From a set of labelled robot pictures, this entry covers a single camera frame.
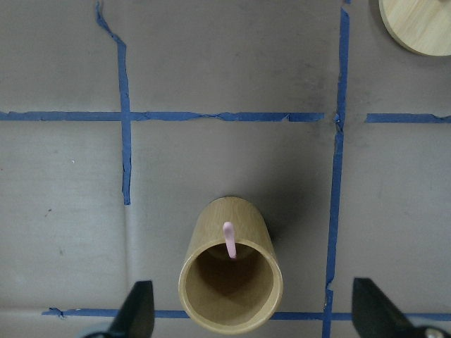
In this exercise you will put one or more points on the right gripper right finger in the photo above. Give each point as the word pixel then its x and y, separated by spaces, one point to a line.
pixel 375 315

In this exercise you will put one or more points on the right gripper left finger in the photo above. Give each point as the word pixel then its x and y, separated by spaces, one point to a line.
pixel 136 316

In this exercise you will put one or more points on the bamboo chopstick holder cup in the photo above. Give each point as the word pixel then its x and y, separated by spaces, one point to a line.
pixel 230 296

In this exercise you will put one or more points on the wooden mug tree stand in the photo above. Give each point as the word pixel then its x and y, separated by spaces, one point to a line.
pixel 422 27

